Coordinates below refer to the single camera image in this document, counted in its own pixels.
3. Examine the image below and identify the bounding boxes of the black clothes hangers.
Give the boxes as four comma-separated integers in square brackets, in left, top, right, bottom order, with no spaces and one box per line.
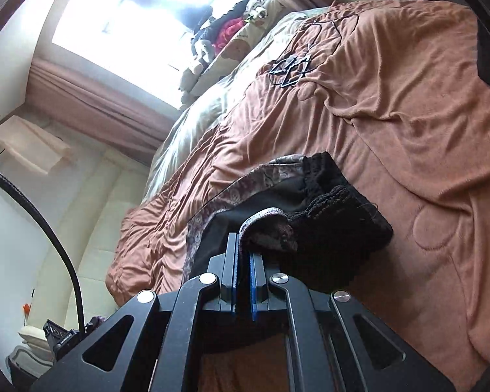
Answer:
[266,12,359,89]

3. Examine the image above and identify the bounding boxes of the black pants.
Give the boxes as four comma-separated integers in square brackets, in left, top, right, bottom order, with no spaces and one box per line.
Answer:
[182,152,393,293]

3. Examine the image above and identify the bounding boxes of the beige duvet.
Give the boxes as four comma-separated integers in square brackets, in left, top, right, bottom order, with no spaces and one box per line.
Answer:
[142,7,328,202]

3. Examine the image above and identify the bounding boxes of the brown bed blanket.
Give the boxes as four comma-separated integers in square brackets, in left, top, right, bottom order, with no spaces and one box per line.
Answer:
[106,0,490,391]

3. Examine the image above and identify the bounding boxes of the pink curtain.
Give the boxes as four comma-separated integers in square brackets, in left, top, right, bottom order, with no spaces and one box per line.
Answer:
[26,57,174,166]

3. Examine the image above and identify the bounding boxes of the black cable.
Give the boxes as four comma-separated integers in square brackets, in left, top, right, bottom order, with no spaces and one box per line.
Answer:
[0,164,87,335]

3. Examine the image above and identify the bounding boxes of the cream padded headboard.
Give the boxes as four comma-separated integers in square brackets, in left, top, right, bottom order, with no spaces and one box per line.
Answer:
[23,148,148,331]

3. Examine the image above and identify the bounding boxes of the pile of clothes and toys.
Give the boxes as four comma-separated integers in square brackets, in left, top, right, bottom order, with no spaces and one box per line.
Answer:
[179,0,286,97]

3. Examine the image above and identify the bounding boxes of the beige hanging cloth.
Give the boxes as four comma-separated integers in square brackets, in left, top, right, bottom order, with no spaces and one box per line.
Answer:
[0,115,74,175]

